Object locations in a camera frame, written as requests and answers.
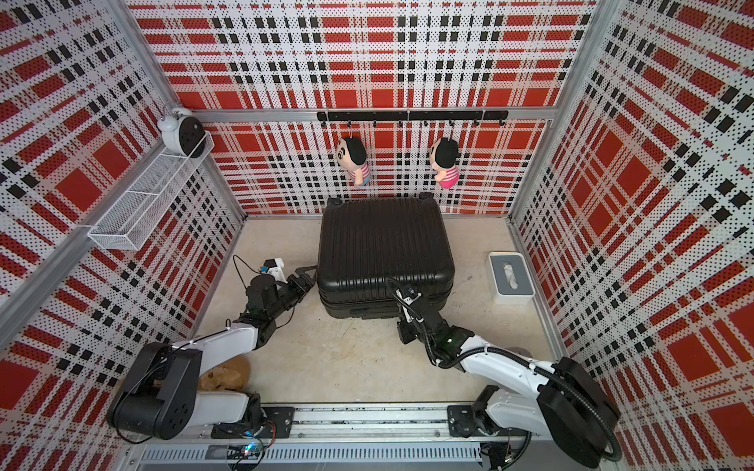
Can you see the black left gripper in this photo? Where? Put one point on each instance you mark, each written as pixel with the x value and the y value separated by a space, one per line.
pixel 303 279

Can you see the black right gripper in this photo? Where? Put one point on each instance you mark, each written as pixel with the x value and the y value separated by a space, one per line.
pixel 403 332

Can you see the black ribbed hard-shell suitcase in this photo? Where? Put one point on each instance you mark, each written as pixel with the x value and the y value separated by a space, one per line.
pixel 365 242

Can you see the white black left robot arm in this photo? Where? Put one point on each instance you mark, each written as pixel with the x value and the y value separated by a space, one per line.
pixel 160 395

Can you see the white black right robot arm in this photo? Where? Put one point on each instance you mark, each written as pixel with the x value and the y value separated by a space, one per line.
pixel 556 399

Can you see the white tissue box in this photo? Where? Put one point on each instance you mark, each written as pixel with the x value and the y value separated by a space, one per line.
pixel 509 278

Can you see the brown teddy bear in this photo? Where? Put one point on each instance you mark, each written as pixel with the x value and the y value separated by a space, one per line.
pixel 231 375

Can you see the plush doll blue shorts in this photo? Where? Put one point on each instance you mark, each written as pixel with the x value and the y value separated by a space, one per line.
pixel 351 156

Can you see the plush doll pink outfit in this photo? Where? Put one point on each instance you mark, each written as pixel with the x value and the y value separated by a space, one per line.
pixel 444 157

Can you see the white round alarm clock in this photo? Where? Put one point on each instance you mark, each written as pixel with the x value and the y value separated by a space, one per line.
pixel 182 133

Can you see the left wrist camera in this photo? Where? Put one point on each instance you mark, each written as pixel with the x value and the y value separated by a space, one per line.
pixel 275 268

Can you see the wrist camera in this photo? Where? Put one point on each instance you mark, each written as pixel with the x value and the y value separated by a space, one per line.
pixel 275 268
pixel 405 299

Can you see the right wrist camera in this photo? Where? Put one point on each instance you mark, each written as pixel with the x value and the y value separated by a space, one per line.
pixel 405 299

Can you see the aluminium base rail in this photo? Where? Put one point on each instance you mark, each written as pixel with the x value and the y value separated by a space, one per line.
pixel 362 436

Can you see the green circuit board with wires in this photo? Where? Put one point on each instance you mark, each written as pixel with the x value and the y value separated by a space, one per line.
pixel 251 455

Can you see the white wire mesh shelf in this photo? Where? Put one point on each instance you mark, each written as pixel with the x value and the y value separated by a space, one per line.
pixel 129 222

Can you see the black wall hook rail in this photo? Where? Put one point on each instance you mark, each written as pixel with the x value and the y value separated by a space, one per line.
pixel 475 116

